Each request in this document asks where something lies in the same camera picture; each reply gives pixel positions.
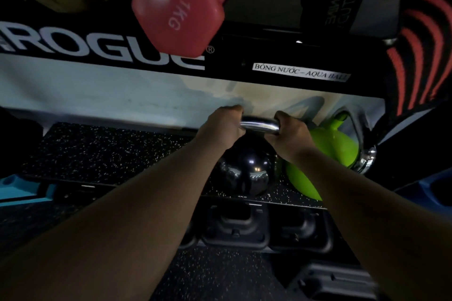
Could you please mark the person's left hand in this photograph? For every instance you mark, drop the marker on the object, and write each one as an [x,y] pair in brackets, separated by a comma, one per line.
[220,127]

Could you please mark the person's right hand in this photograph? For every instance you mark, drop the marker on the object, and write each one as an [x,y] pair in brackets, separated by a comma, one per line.
[291,138]

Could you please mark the person's left fingers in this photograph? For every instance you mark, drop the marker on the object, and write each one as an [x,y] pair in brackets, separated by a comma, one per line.
[233,111]

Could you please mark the person's right fingers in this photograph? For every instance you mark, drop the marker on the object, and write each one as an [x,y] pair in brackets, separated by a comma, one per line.
[282,117]

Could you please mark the person's right forearm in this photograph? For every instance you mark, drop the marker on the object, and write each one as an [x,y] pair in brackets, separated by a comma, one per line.
[381,226]

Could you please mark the person's left forearm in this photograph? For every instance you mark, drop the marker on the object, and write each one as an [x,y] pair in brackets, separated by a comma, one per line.
[116,219]

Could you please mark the white label strip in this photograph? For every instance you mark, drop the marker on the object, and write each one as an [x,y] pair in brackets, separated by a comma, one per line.
[301,72]

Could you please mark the black weight block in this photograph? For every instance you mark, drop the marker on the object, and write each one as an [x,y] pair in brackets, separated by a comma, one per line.
[302,228]
[335,281]
[235,223]

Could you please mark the pink hexagonal dumbbell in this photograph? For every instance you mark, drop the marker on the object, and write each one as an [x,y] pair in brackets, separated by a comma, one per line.
[178,8]

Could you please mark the black speckled rubber shelf mat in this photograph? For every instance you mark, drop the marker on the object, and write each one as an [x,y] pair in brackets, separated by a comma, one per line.
[106,156]

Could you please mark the black metal storage rack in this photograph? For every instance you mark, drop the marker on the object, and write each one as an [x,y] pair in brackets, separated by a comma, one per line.
[88,43]

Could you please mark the blue plastic object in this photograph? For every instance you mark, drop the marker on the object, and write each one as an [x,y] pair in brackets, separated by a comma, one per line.
[429,193]

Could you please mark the teal plastic object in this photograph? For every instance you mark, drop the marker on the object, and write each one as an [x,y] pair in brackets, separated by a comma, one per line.
[23,189]

